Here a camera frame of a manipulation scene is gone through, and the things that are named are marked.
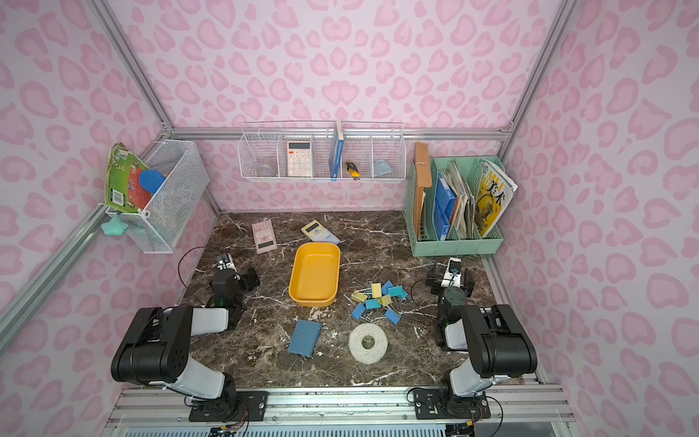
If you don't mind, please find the blue cup in basket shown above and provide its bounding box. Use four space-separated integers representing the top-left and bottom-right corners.
373 160 392 178

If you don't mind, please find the mint star hook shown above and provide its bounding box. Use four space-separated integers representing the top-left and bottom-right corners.
101 215 129 237

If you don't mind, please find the green snack package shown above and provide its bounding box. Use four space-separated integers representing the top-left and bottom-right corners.
106 143 152 213

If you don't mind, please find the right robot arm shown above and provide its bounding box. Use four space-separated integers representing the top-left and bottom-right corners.
425 258 538 402

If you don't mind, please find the yellow black small toy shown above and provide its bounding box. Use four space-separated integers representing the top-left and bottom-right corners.
345 161 362 180

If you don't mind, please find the blue notebook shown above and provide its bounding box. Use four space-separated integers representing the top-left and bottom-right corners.
288 320 323 358

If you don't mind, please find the green desk file organizer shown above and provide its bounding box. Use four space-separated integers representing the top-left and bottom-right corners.
403 157 503 258

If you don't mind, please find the white orange calculator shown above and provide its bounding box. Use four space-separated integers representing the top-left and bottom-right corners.
287 140 313 178

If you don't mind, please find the yellow blue calculator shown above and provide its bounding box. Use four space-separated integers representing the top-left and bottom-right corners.
301 220 340 245

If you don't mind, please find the blue round disc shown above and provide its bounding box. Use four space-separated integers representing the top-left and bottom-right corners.
138 169 166 195

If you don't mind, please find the blue folder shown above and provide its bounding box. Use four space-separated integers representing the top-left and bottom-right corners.
433 172 457 241

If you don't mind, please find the clear cup in basket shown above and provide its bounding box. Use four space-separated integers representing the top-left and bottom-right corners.
255 158 279 178

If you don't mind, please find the white mesh side basket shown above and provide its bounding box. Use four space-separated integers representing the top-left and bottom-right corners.
106 139 209 254

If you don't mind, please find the yellow magazine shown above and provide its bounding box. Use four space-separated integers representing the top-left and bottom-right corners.
475 160 518 238

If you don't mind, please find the white tape roll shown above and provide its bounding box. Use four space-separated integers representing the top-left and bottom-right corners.
349 323 388 365

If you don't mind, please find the yellow binder clip top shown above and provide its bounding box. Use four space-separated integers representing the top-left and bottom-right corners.
371 283 382 300

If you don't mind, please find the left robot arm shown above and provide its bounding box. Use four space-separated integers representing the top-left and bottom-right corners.
110 254 260 403

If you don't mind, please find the blue binder clip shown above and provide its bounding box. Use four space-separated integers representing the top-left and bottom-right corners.
351 303 367 320
385 308 402 325
382 280 394 295

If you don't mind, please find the yellow plastic storage box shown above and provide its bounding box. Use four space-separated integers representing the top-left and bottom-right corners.
289 242 340 308

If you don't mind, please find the brown folder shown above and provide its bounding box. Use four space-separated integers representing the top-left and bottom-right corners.
412 142 433 240

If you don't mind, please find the pink calculator on table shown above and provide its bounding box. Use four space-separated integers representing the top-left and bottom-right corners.
251 218 278 254

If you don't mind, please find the white wire wall basket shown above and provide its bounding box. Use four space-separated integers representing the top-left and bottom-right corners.
238 120 406 182

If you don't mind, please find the blue binder clip top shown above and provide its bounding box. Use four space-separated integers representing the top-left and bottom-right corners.
382 280 394 295

